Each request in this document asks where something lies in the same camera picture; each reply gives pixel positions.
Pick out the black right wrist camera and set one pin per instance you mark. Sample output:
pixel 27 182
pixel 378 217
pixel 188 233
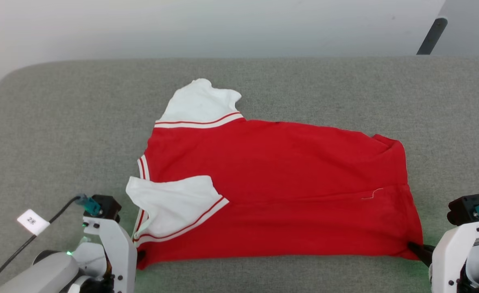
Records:
pixel 463 209

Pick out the red and white Bulls jersey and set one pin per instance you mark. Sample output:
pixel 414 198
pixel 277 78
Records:
pixel 284 183

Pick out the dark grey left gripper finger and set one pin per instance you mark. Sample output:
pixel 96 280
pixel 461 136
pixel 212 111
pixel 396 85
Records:
pixel 141 256

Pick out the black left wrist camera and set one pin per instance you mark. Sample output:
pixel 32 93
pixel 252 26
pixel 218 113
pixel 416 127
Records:
pixel 110 206

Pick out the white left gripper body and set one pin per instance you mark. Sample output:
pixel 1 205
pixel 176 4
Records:
pixel 119 256

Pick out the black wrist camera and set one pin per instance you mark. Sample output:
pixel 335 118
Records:
pixel 110 206
pixel 463 209

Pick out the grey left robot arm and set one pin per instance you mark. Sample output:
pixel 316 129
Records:
pixel 44 276

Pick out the black partition leg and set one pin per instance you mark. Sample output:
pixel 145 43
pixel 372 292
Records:
pixel 431 36

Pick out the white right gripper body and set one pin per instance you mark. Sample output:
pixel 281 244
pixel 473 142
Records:
pixel 447 260

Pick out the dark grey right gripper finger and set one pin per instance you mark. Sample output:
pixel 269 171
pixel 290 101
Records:
pixel 424 252

